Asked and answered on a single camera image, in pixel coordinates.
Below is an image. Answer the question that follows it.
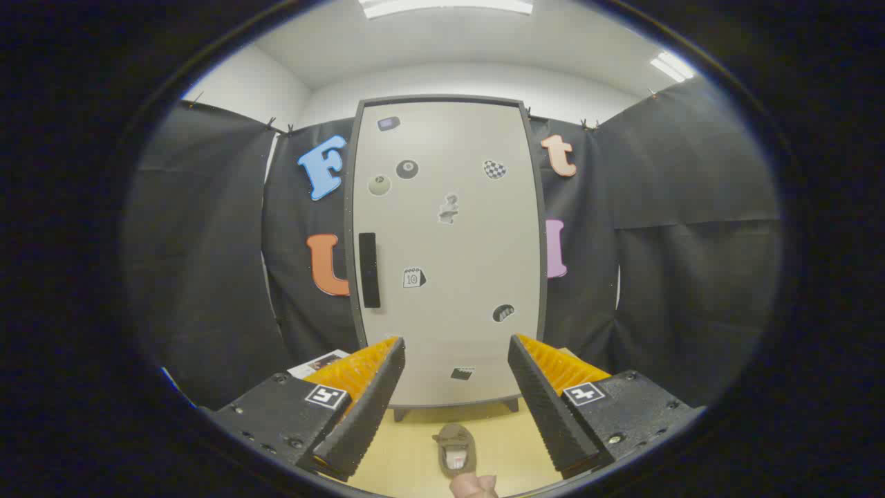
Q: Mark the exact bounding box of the long ceiling light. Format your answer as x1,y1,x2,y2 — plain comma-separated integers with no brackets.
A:
358,0,534,19

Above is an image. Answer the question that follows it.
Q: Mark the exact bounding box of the black door handle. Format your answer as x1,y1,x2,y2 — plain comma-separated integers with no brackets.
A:
358,232,381,309

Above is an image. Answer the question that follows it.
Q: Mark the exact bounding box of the brown fluffy shoe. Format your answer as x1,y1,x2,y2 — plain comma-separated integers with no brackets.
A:
432,424,478,479

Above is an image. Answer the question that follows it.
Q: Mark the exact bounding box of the stack of white books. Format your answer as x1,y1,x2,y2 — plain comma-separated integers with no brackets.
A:
287,349,350,380

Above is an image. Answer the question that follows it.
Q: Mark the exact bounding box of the small ceiling light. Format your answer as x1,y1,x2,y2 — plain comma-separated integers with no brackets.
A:
650,51,696,84

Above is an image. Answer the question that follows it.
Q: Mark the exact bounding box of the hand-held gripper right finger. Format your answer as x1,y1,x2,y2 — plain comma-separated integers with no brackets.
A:
507,333,707,479

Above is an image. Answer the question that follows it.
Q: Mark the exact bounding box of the black backdrop cloth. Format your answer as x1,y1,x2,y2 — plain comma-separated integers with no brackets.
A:
124,76,782,412

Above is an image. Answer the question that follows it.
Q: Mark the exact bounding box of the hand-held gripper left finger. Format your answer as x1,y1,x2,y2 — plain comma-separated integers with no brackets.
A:
201,336,407,483

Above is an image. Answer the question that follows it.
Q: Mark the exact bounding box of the dark grey shoe cabinet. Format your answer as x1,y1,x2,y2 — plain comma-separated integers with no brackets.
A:
344,94,549,423

